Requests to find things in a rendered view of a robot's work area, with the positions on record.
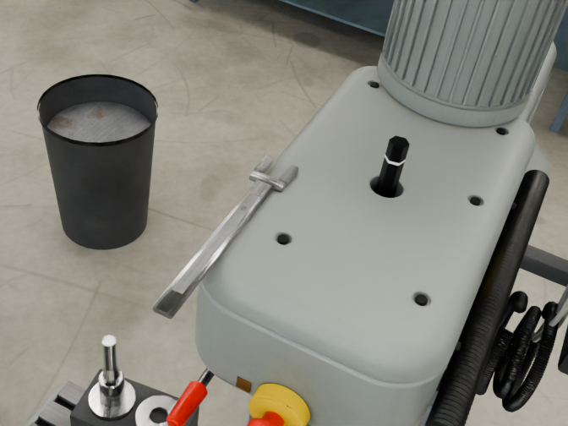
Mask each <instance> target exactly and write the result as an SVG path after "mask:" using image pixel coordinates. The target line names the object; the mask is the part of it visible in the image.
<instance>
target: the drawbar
mask: <svg viewBox="0 0 568 426"><path fill-rule="evenodd" d="M409 145H410V144H409V143H408V141H407V139H406V138H403V137H400V136H394V137H393V138H391V139H390V140H389V144H388V146H387V150H386V153H385V155H386V157H387V158H388V160H389V161H393V162H396V163H401V162H402V161H404V160H406V156H407V152H408V148H409ZM403 165H404V162H403V163H402V164H401V165H399V166H397V165H393V164H390V163H388V162H387V160H386V159H384V161H383V165H382V168H381V171H380V176H379V180H378V183H377V186H376V190H375V193H377V194H378V195H380V196H382V197H386V198H394V196H395V193H396V188H397V185H398V182H399V179H400V176H401V171H402V168H403Z"/></svg>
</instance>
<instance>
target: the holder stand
mask: <svg viewBox="0 0 568 426"><path fill-rule="evenodd" d="M102 370H103V369H100V370H99V371H98V373H97V374H96V376H95V378H94V379H93V380H92V381H91V383H90V385H89V387H88V388H87V390H86V391H85V393H84V394H83V395H82V397H81V398H80V400H79V402H78V403H77V405H76V406H75V408H74V410H73V411H72V412H71V413H70V423H71V426H168V424H167V416H168V414H169V413H170V411H171V410H172V409H173V407H174V406H175V404H176V403H177V401H178V399H179V398H178V397H175V396H172V395H169V394H167V393H165V392H162V391H160V390H156V389H154V388H151V387H149V386H147V385H143V384H140V383H138V382H136V381H133V380H130V379H127V378H124V393H125V398H124V401H123V403H122V404H121V405H120V406H118V407H105V406H103V405H102V404H101V400H100V391H99V380H98V378H99V374H100V373H101V371H102ZM198 419H199V406H198V407H197V409H196V410H195V411H194V413H193V414H192V415H191V417H190V418H189V419H188V421H187V422H186V423H185V424H184V426H198Z"/></svg>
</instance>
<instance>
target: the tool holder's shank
mask: <svg viewBox="0 0 568 426"><path fill-rule="evenodd" d="M102 350H103V362H104V368H103V372H102V377H103V378H104V379H105V380H106V381H109V382H113V381H115V380H116V379H117V378H118V377H119V375H120V372H119V369H118V366H117V345H116V338H115V337H114V336H105V337H103V341H102Z"/></svg>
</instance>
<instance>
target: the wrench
mask: <svg viewBox="0 0 568 426"><path fill-rule="evenodd" d="M272 160H273V159H272V157H271V156H268V155H265V156H264V157H263V159H262V160H261V161H260V162H259V164H258V165H257V166H256V167H255V168H254V170H253V171H252V172H251V174H250V175H249V180H251V181H253V182H254V184H253V185H252V186H251V187H250V189H249V190H248V191H247V192H246V194H245V195H244V196H243V197H242V198H241V199H240V200H239V201H238V203H237V204H236V205H235V206H234V208H233V209H232V210H231V211H230V213H229V214H228V215H227V217H226V218H225V219H224V220H223V221H222V223H221V224H220V225H219V227H218V228H217V229H216V230H215V231H214V232H213V233H212V234H211V235H210V237H209V238H208V239H207V241H206V242H205V243H204V244H203V246H202V247H201V248H200V249H199V251H198V252H197V253H196V254H195V256H194V257H193V258H192V259H191V260H190V261H189V262H188V263H187V265H186V266H185V267H184V268H183V270H182V271H181V272H180V273H179V275H178V276H177V277H176V279H175V280H174V281H173V282H172V284H171V285H170V286H169V287H168V288H167V290H166V291H164V293H163V294H162V295H161V296H160V298H159V299H158V300H157V301H156V303H155V304H154V305H153V307H152V310H153V311H154V312H156V313H158V314H161V315H163V316H165V317H167V318H168V319H172V318H173V316H174V315H175V314H176V313H177V311H178V310H179V309H180V308H181V307H182V306H183V304H184V303H185V301H186V300H187V299H188V297H189V296H190V295H191V293H192V292H193V291H194V289H195V288H196V287H197V286H198V285H199V284H200V282H201V281H202V280H203V279H204V277H205V276H206V274H207V273H208V272H209V271H210V269H211V268H212V266H213V265H214V264H215V263H216V261H217V260H218V259H219V258H220V257H221V255H222V254H223V253H224V252H225V250H226V249H227V247H228V246H229V245H230V244H231V242H232V241H233V239H234V238H235V237H236V236H237V235H238V234H239V233H240V231H241V230H242V229H243V227H244V226H245V225H246V223H247V222H248V221H249V219H250V218H251V217H252V215H253V214H254V213H255V211H256V210H257V209H258V208H259V207H260V205H261V204H262V203H263V202H264V200H265V199H266V198H267V196H268V195H269V194H270V192H271V191H272V189H274V190H276V191H278V192H282V191H283V189H284V188H286V187H287V185H288V184H289V183H290V182H291V181H292V179H293V178H294V177H295V175H296V174H297V173H298V167H295V166H294V165H291V166H288V168H287V169H286V171H284V173H282V175H281V176H280V177H279V179H276V178H273V177H270V176H268V175H265V172H266V171H267V170H268V169H269V168H270V166H271V165H272Z"/></svg>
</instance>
